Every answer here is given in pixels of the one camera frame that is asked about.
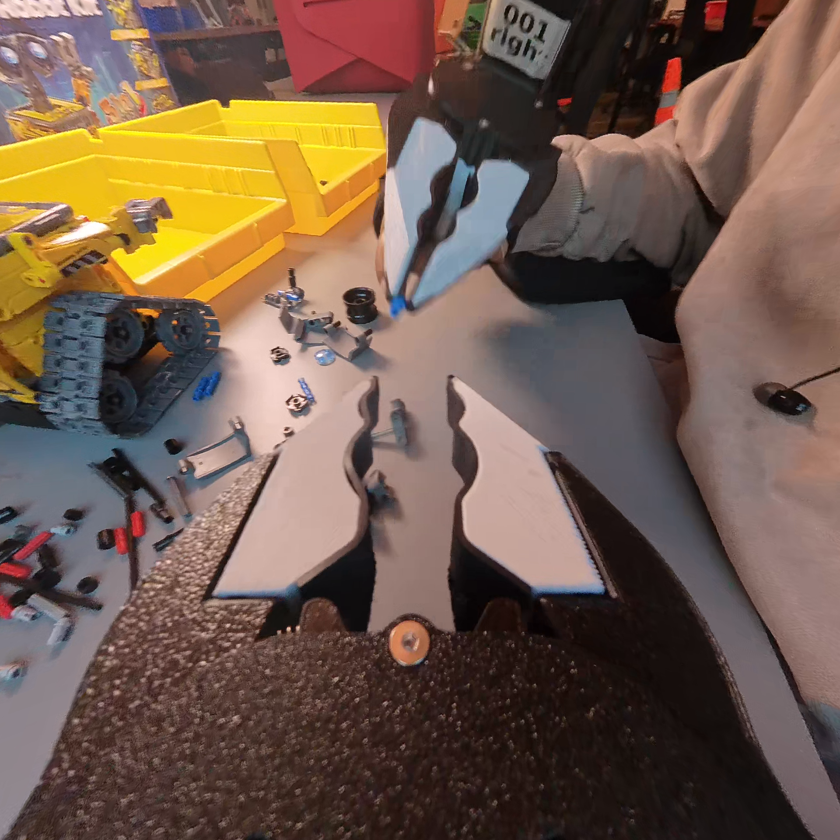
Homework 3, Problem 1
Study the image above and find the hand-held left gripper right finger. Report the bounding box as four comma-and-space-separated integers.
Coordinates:
447, 377, 618, 631

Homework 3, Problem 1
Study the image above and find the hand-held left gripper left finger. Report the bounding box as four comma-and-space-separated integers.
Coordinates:
208, 377, 384, 631

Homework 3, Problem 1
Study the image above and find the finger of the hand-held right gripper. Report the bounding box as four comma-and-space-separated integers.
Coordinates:
411, 158, 532, 313
385, 119, 460, 313

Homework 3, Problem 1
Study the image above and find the dark beam with axle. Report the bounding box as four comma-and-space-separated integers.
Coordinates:
371, 398, 412, 454

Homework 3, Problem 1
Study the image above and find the yellow parts tray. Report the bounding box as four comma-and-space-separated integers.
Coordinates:
99, 99, 391, 240
0, 149, 296, 305

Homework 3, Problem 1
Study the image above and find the person's right forearm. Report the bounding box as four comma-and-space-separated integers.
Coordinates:
510, 125, 736, 290

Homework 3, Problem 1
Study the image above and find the orange traffic cone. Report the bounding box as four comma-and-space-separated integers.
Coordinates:
654, 56, 686, 128

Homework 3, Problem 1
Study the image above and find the black long axle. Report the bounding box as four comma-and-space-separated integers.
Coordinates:
90, 449, 175, 526
122, 493, 143, 592

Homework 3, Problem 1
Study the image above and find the grey axle assembly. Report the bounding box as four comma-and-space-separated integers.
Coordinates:
263, 267, 305, 312

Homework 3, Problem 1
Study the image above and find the yellow tracked toy robot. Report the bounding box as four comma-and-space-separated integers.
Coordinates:
0, 197, 221, 438

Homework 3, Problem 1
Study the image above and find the pile of small pins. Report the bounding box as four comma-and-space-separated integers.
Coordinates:
0, 499, 158, 683

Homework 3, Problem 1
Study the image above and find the person's beige jacket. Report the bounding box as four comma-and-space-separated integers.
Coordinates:
676, 0, 840, 788

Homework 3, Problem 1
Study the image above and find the blue toy set box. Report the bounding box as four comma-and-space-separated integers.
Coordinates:
0, 0, 178, 143

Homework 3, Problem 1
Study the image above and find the grey angled toy bracket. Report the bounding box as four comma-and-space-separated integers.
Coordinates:
178, 416, 253, 480

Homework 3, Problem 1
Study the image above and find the black clip-on cable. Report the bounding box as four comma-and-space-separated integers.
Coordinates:
755, 365, 840, 418

